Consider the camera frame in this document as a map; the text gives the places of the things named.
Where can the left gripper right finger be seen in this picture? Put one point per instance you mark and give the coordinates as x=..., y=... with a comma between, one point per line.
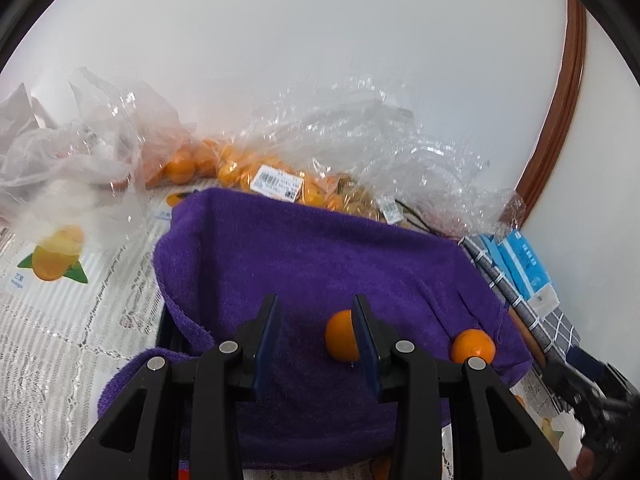
x=375, y=350

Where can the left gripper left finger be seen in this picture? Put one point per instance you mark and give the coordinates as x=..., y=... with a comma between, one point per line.
x=257, y=339

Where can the medium orange mandarin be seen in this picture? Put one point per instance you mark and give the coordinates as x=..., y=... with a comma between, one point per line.
x=340, y=337

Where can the large orange mandarin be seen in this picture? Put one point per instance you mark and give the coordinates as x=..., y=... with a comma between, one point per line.
x=472, y=342

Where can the person's right hand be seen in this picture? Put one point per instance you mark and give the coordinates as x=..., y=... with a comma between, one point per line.
x=585, y=465

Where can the purple towel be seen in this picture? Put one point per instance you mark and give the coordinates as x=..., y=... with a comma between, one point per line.
x=225, y=251

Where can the grey checked folded cushion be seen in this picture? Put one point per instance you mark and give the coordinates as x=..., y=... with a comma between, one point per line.
x=547, y=335

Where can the blue white tissue pack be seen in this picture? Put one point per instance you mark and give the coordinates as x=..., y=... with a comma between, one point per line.
x=528, y=274

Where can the clear plastic bag of oranges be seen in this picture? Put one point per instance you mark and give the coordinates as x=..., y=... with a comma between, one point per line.
x=349, y=149

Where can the white translucent plastic bag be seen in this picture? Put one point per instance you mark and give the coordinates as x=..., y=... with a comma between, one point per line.
x=88, y=177

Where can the brown wooden door frame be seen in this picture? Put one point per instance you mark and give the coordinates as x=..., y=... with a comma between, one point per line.
x=554, y=131

